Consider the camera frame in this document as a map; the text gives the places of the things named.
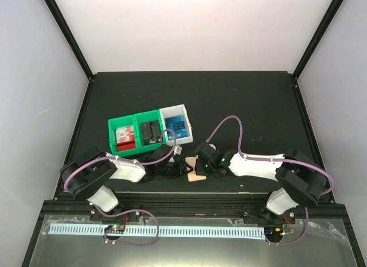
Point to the white bin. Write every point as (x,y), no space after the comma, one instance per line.
(174,111)

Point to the green bin middle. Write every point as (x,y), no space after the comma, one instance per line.
(147,117)

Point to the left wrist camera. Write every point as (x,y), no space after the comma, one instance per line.
(177,150)

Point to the left circuit board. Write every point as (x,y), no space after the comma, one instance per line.
(114,229)

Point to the tan leather card holder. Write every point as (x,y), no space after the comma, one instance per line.
(192,176)

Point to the blue card stack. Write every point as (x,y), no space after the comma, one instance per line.
(177,125)

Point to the green bin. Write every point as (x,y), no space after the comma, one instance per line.
(147,117)
(115,123)

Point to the black frame post left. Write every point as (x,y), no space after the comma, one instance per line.
(69,37)

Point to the black frame post right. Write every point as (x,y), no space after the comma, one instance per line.
(321,29)

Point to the red white card stack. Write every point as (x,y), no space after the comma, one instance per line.
(125,138)

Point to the right circuit board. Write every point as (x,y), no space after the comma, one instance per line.
(277,231)

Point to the black card stack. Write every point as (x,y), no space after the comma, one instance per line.
(151,132)

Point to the white slotted cable duct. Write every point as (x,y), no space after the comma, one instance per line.
(161,231)

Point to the green bin left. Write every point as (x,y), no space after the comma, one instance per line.
(115,123)

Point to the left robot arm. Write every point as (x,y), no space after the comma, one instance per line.
(86,177)

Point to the black frame post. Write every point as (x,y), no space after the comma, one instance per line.
(321,29)
(69,37)

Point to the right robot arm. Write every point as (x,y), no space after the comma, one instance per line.
(302,183)

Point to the circuit board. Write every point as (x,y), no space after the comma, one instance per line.
(114,229)
(277,231)

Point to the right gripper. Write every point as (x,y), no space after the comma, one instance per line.
(199,170)

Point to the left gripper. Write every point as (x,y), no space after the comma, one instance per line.
(180,169)

